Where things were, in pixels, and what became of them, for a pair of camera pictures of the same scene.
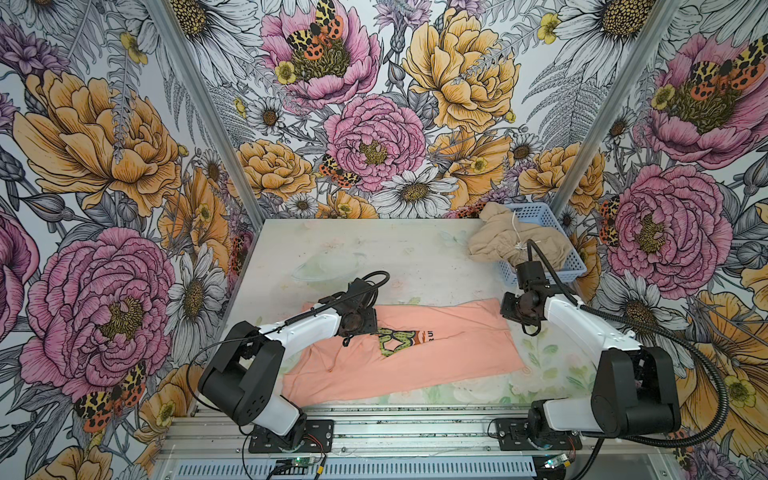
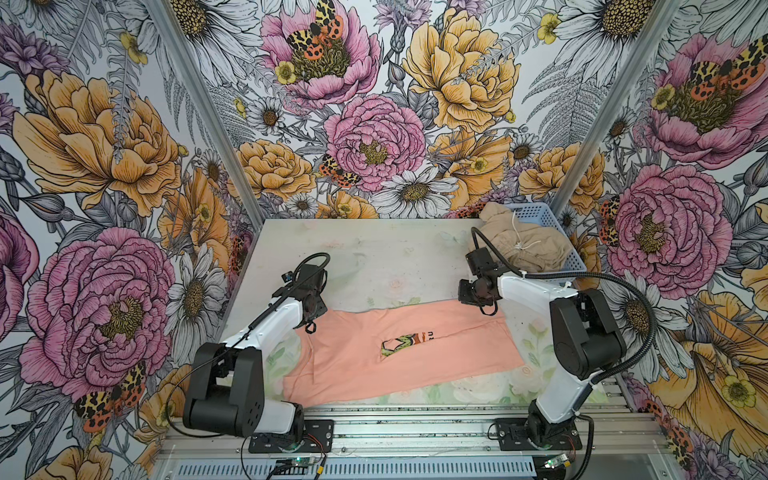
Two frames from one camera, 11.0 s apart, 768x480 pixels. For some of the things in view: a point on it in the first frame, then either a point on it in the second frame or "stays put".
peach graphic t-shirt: (413, 344) stays put
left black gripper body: (365, 325) to (313, 315)
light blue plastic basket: (542, 214) stays put
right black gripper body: (515, 309) to (472, 294)
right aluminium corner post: (658, 23) stays put
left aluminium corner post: (208, 108) stays put
